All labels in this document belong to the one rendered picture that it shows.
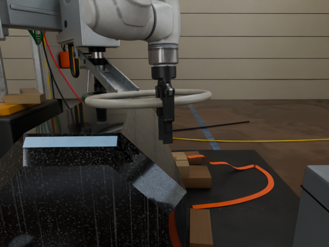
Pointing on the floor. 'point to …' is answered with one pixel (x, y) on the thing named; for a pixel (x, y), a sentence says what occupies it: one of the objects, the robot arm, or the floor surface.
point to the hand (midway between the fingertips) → (165, 131)
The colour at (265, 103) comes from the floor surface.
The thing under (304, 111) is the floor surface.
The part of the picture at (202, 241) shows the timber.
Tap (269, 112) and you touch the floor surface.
